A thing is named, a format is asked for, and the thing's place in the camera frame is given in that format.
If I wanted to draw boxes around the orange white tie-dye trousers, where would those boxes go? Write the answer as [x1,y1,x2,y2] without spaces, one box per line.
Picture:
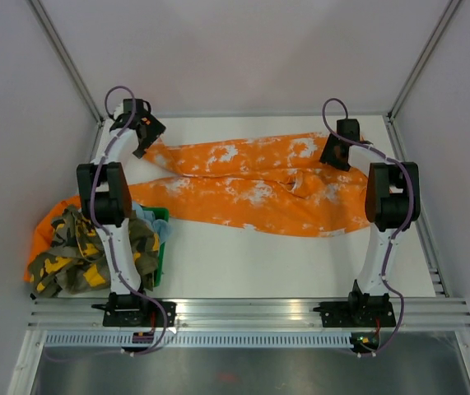
[129,132,369,237]

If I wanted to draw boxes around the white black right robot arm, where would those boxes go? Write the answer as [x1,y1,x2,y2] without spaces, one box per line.
[319,118,421,326]

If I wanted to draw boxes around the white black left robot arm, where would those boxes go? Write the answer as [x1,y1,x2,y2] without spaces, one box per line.
[77,98,165,297]

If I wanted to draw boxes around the camouflage trousers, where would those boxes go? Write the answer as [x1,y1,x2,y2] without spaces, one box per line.
[29,205,161,298]

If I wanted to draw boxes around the green plastic bin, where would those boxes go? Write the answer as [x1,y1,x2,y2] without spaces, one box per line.
[142,207,170,289]

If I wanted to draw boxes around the orange garment in pile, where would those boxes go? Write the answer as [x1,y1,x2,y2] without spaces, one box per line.
[23,195,81,283]

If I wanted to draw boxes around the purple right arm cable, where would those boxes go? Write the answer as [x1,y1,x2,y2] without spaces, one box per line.
[321,97,419,358]

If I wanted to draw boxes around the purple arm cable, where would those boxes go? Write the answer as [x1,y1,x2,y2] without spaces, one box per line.
[321,97,419,358]
[44,85,166,363]

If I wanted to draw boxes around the left aluminium frame post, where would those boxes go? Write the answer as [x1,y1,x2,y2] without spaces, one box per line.
[26,0,103,125]

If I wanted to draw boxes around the aluminium frame post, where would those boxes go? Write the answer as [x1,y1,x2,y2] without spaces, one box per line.
[26,0,103,125]
[387,0,464,123]

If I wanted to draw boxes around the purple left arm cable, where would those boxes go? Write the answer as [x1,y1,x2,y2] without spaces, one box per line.
[44,85,166,363]

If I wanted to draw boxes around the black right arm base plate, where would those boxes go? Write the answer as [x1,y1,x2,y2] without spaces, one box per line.
[312,301,396,328]

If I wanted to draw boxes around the right aluminium frame post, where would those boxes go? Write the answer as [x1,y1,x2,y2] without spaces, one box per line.
[387,0,464,123]

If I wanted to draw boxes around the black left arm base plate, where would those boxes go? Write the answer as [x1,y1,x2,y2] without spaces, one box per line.
[102,300,177,328]

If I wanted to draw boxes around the aluminium mounting rail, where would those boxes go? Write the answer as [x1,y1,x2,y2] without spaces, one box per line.
[26,297,470,332]

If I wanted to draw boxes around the white slotted cable duct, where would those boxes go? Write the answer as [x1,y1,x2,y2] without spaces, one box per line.
[45,331,351,348]

